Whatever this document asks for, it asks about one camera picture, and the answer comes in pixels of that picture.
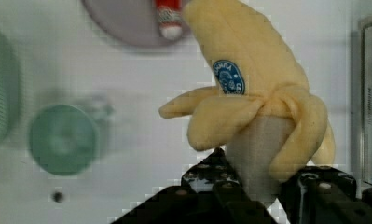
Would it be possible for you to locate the green mug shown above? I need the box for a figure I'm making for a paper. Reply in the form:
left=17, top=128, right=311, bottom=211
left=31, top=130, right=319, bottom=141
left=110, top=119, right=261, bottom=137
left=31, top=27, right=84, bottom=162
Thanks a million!
left=28, top=94, right=115, bottom=176

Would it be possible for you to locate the plush red ketchup bottle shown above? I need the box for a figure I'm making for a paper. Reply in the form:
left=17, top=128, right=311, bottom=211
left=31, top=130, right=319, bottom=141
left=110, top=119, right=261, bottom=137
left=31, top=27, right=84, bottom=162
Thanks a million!
left=154, top=0, right=183, bottom=40

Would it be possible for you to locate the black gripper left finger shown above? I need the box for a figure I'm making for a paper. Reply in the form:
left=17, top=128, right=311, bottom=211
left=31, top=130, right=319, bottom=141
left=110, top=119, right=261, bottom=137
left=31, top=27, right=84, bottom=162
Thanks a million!
left=180, top=147, right=242, bottom=195

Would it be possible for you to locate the plush peeled banana toy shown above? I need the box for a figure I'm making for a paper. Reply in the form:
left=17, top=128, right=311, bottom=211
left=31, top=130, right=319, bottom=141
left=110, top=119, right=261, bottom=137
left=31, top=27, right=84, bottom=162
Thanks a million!
left=159, top=0, right=336, bottom=206

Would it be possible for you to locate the green perforated colander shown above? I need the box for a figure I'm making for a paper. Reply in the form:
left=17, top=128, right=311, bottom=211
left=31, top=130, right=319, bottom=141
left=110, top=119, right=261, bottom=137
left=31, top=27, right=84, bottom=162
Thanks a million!
left=0, top=30, right=21, bottom=143

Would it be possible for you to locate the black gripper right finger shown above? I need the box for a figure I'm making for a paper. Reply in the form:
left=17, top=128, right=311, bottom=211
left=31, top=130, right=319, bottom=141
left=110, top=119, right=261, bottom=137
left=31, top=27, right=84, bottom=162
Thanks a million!
left=280, top=166, right=372, bottom=224

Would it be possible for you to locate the round grey plate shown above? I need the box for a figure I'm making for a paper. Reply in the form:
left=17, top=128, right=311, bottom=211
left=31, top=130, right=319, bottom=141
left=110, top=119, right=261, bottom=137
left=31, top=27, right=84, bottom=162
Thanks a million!
left=80, top=0, right=190, bottom=48

